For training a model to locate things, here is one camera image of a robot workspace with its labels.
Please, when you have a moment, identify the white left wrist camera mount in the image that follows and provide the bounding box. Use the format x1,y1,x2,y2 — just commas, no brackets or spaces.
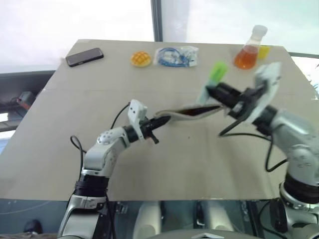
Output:
127,99,148,143

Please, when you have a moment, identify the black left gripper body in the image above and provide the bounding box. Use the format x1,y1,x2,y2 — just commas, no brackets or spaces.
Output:
140,118,160,145

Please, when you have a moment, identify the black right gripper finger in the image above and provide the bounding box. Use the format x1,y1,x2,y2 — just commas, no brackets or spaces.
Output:
207,87,239,109
217,83,242,98

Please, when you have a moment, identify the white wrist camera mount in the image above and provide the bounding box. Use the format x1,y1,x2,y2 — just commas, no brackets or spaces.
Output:
127,99,148,143
249,61,284,125

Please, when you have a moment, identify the black smartphone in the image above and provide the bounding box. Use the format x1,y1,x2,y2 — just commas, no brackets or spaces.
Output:
65,47,104,68

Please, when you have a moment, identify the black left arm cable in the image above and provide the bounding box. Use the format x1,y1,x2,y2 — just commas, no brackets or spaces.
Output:
70,101,131,176

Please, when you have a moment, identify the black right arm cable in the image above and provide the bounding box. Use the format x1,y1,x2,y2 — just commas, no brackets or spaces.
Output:
218,119,289,173

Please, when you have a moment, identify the grey side ledge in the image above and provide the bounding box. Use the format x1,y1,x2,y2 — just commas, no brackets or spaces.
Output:
0,70,55,105

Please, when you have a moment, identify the green marker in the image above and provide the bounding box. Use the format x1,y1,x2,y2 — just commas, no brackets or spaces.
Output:
196,61,229,104

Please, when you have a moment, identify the flask of orange liquid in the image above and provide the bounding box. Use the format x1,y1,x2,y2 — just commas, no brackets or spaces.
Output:
233,24,269,70

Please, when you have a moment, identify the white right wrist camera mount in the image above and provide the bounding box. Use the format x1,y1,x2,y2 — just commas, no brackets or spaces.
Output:
249,61,284,125

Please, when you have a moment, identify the yellow round bun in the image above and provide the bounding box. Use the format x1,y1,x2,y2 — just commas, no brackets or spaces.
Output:
130,50,153,68

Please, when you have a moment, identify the clear bag of blue cables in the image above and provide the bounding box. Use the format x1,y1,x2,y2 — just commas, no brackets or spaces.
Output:
153,45,200,68

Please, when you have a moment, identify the silver rounded robot body shell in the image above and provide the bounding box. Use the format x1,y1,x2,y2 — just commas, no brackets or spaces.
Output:
132,201,163,239

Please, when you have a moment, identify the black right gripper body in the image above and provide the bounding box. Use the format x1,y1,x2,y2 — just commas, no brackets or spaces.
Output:
228,87,262,119

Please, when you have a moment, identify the grey window frame post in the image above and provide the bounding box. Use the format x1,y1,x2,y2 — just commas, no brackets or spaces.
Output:
151,0,163,42

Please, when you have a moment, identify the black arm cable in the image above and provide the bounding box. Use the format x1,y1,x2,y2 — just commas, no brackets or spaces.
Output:
70,101,131,176
218,119,289,173

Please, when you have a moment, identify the grey plaid pouch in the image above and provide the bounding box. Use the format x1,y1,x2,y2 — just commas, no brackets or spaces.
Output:
156,104,225,123

